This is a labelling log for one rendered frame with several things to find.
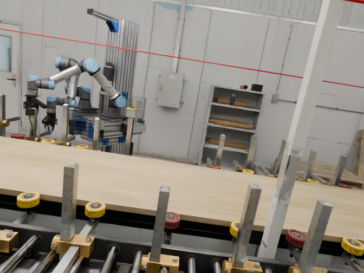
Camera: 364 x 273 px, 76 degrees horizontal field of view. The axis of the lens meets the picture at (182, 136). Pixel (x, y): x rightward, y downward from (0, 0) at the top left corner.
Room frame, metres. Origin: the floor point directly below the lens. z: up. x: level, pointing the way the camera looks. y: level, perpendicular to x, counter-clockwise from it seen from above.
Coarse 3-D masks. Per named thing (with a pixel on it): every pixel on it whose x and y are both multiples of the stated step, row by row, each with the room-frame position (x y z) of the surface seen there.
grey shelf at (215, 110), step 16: (224, 96) 4.41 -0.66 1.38; (240, 96) 4.41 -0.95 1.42; (256, 96) 4.40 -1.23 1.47; (208, 112) 3.98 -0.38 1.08; (224, 112) 4.41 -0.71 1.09; (240, 112) 4.40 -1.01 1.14; (256, 112) 4.28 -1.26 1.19; (208, 128) 4.42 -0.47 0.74; (224, 128) 4.41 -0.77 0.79; (240, 128) 4.00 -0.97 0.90; (256, 128) 3.97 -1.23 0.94; (208, 144) 4.07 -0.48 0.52; (224, 160) 4.41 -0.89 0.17; (240, 160) 4.40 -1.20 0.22
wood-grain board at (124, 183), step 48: (0, 144) 1.44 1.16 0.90; (48, 144) 1.59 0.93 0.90; (0, 192) 0.92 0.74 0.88; (48, 192) 0.95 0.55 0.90; (96, 192) 1.01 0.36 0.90; (144, 192) 1.09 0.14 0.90; (192, 192) 1.18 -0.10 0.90; (240, 192) 1.28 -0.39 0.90; (336, 192) 1.54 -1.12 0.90; (336, 240) 0.96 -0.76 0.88
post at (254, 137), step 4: (252, 136) 1.84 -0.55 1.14; (256, 136) 1.83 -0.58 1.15; (252, 140) 1.83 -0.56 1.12; (256, 140) 1.83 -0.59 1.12; (252, 144) 1.83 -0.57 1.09; (252, 148) 1.83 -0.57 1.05; (248, 152) 1.86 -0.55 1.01; (252, 152) 1.83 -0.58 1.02; (248, 156) 1.84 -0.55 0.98; (252, 156) 1.83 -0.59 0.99; (248, 160) 1.83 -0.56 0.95; (248, 164) 1.83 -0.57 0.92; (248, 168) 1.83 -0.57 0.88
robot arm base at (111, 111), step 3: (108, 108) 2.40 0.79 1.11; (111, 108) 2.39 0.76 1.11; (114, 108) 2.39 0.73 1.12; (117, 108) 2.41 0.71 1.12; (108, 111) 2.39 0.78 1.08; (111, 111) 2.38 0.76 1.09; (114, 111) 2.39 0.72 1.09; (117, 111) 2.40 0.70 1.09; (108, 114) 2.37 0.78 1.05; (111, 114) 2.37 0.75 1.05; (114, 114) 2.38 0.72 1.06; (117, 114) 2.40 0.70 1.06; (120, 114) 2.45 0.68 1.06
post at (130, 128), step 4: (128, 120) 1.80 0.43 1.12; (132, 120) 1.81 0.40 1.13; (128, 124) 1.80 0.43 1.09; (132, 124) 1.81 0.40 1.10; (128, 128) 1.80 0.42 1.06; (132, 128) 1.82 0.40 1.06; (128, 132) 1.80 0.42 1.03; (132, 132) 1.82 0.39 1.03; (128, 136) 1.80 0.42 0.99; (128, 140) 1.80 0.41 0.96; (128, 144) 1.80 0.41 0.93; (128, 148) 1.80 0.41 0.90; (128, 152) 1.81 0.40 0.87
